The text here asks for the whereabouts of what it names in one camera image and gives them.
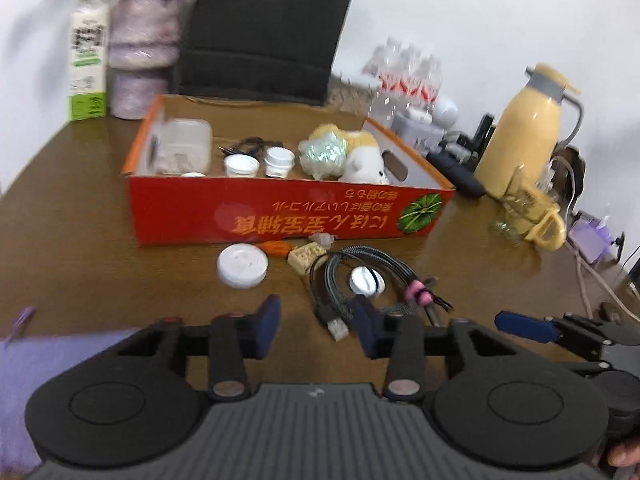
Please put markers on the clear water bottle red label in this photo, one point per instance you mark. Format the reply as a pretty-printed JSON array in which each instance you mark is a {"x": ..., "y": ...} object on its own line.
[
  {"x": 385, "y": 77},
  {"x": 409, "y": 77},
  {"x": 431, "y": 82}
]

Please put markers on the white bottle cap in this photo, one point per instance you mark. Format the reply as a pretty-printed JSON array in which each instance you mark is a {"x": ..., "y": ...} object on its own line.
[{"x": 366, "y": 280}]

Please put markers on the yellow thermos kettle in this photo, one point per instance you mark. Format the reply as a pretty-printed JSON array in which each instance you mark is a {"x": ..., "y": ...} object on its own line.
[{"x": 525, "y": 135}]

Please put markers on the small white round device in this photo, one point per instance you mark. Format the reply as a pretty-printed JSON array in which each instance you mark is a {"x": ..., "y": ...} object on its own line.
[{"x": 194, "y": 175}]

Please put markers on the white green milk carton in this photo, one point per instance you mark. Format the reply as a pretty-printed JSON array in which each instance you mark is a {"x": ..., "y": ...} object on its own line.
[{"x": 89, "y": 75}]

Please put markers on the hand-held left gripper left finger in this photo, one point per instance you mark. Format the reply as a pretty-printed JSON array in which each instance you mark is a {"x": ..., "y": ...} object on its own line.
[{"x": 265, "y": 325}]

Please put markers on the white wrapper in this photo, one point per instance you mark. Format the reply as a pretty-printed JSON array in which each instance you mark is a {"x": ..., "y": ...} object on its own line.
[{"x": 322, "y": 241}]

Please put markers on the person's right hand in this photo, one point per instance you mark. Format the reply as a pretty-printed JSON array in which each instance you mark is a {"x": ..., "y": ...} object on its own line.
[{"x": 625, "y": 452}]

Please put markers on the small orange toy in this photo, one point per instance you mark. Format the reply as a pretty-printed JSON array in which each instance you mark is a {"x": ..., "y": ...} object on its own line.
[{"x": 275, "y": 247}]

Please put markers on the yellow mug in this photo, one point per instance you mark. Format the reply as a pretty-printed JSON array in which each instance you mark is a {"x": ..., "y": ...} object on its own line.
[{"x": 547, "y": 230}]

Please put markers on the black phone stand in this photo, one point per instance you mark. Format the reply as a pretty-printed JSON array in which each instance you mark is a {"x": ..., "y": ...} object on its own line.
[{"x": 482, "y": 132}]

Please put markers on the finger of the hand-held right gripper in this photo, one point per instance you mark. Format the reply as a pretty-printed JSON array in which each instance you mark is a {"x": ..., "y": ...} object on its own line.
[{"x": 525, "y": 327}]

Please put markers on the white round lid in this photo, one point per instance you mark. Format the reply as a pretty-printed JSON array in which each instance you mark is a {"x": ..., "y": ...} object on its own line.
[{"x": 241, "y": 265}]

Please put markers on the small white cap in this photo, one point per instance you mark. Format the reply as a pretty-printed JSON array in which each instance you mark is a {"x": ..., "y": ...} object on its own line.
[{"x": 241, "y": 165}]

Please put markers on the white round gadget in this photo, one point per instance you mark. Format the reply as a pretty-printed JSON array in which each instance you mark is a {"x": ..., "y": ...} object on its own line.
[{"x": 446, "y": 111}]

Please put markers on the white tin box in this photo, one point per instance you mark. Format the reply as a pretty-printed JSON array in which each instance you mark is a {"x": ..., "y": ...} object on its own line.
[{"x": 417, "y": 135}]

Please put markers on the beige textured block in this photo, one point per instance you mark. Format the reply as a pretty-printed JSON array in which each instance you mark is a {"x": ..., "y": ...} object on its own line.
[{"x": 302, "y": 257}]

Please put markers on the black folded pouch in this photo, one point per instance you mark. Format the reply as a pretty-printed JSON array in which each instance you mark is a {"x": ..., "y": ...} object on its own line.
[{"x": 460, "y": 175}]

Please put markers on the clear plastic bag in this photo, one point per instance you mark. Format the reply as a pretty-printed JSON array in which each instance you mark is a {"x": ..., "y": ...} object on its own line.
[{"x": 325, "y": 155}]

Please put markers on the clear plastic container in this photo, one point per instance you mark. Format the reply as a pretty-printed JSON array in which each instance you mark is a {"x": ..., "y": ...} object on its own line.
[{"x": 182, "y": 145}]

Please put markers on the black paper bag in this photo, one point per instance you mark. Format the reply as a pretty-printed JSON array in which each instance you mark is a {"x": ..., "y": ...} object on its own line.
[{"x": 265, "y": 35}]

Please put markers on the yellow white plush toy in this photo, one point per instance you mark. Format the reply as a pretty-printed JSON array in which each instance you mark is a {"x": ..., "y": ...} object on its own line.
[{"x": 365, "y": 160}]

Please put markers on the small purple box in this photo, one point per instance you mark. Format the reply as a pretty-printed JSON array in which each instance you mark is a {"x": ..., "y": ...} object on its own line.
[{"x": 592, "y": 235}]

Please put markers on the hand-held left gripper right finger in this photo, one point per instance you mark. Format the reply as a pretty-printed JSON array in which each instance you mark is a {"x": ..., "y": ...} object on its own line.
[{"x": 365, "y": 330}]

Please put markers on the purple cloth pouch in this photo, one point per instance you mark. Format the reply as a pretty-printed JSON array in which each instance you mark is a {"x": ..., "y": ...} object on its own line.
[{"x": 40, "y": 385}]

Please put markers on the purple mottled vase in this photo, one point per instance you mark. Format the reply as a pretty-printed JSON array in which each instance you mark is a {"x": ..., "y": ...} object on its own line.
[{"x": 142, "y": 55}]

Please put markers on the clear glass cup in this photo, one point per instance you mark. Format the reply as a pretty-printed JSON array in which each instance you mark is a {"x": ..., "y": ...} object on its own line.
[{"x": 510, "y": 215}]

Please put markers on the red cardboard box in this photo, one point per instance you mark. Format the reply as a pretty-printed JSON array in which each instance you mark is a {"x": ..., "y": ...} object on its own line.
[{"x": 200, "y": 215}]

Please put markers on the white earbuds case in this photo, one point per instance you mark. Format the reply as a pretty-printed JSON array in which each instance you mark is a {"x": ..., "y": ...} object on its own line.
[{"x": 419, "y": 113}]

